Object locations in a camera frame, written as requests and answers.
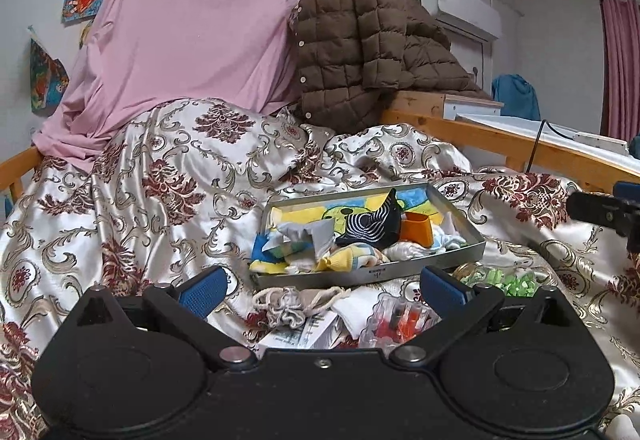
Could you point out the clear plastic box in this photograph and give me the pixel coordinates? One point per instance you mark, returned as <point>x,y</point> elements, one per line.
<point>400,322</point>

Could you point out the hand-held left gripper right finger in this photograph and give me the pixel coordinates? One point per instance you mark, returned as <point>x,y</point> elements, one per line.
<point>442,289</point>

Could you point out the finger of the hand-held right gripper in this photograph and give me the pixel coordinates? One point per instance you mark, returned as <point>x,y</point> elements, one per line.
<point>595,207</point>

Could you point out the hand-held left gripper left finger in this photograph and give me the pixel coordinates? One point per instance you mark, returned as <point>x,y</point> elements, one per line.
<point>202,292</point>

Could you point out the white air conditioner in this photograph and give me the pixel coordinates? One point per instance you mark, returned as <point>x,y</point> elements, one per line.
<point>465,10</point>

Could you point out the white cardboard box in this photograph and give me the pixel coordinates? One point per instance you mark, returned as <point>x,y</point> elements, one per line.
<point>305,332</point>

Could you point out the pink sheet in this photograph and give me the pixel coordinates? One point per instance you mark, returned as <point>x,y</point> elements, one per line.
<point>200,30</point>

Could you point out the cartoon printed cloth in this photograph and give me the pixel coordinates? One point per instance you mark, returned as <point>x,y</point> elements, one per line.
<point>325,212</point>

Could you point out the bag of green pieces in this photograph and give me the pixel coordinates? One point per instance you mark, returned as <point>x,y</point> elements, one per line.
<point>495,280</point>

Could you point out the orange plastic cup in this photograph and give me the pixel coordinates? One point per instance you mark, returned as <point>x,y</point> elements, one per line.
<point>417,230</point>

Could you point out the grey cloth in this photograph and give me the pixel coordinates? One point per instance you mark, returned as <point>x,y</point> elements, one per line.
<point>310,235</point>

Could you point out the pink curtain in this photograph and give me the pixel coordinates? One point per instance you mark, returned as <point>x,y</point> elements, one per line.
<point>622,70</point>

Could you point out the black white striped sock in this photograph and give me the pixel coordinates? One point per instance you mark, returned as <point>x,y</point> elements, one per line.
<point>370,225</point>

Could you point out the yellow sock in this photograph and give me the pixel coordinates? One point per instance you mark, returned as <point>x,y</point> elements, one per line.
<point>340,262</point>

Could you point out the white power strip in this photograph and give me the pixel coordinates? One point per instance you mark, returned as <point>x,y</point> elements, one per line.
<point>600,143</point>

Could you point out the brown quilted jacket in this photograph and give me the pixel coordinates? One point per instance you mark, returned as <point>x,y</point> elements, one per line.
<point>360,45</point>

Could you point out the dark blue cloth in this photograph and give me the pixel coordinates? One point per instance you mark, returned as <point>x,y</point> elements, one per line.
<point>635,145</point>

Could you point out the blue white sock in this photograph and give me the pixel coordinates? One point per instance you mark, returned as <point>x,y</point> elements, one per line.
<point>265,247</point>

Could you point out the floral satin blanket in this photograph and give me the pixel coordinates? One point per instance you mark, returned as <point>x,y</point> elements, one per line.
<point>175,200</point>

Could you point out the grey metal tray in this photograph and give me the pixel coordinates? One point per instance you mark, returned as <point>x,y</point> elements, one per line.
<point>350,277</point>

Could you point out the pastel striped sock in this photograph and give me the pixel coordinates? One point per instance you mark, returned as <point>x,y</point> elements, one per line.
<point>447,237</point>

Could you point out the wooden bed frame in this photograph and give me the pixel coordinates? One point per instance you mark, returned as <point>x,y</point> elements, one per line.
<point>500,140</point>

